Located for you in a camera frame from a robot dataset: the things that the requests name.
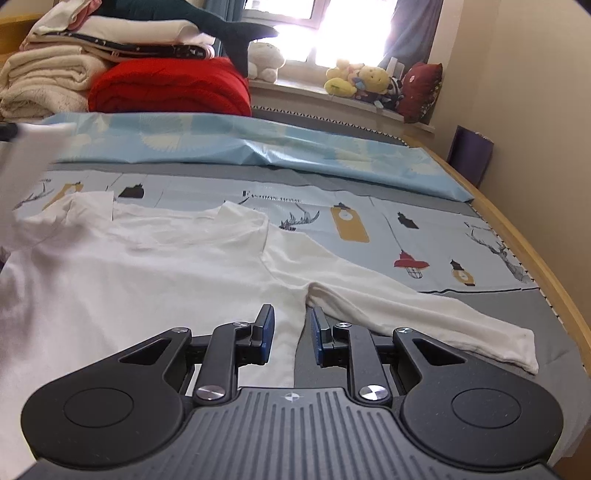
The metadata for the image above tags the white long-sleeve shirt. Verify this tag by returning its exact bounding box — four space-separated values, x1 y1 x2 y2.
0 121 541 478

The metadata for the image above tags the stack of folded clothes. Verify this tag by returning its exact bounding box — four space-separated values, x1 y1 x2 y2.
20 1 215 62

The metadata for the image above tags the grey patterned bed sheet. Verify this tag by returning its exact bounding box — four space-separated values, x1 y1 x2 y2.
0 103 584 462

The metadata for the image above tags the dark purple box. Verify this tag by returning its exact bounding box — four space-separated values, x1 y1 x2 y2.
447 125 494 187

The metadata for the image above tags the light blue patterned quilt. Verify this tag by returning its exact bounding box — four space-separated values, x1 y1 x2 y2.
41 112 474 203

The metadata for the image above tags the dark red cushion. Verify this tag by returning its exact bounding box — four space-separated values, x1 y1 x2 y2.
397 62 444 123

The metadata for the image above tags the cream folded blanket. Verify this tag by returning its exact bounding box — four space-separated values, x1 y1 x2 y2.
1 45 109 121

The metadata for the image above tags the white teddy bear plush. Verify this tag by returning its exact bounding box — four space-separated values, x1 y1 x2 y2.
247 42 286 83

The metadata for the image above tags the blue window curtain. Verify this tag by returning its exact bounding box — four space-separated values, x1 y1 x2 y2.
379 0 443 69

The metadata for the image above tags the dark blue shark plush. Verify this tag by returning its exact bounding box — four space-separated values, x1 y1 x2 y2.
95 0 277 78

